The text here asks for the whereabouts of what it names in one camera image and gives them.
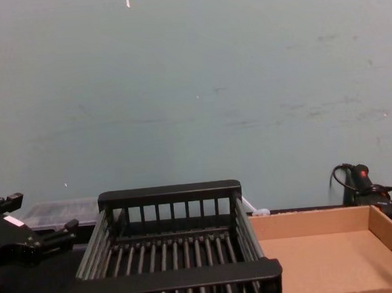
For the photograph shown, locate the black corded tool red switch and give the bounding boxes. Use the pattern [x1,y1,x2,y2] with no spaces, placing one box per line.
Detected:
[328,160,392,232]

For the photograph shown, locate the shallow brown cardboard tray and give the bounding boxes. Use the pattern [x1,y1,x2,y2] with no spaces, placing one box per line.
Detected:
[247,202,392,293]

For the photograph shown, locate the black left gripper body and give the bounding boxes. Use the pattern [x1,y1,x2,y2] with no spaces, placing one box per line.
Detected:
[0,208,49,271]

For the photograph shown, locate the black rack with steel bars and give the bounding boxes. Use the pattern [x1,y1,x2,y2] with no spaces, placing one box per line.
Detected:
[49,176,285,293]

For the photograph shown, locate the clear plastic case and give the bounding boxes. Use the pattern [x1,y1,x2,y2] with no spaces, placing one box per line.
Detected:
[18,196,103,233]

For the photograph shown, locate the plain pale wall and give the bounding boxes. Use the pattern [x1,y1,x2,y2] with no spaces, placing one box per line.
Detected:
[0,0,392,235]

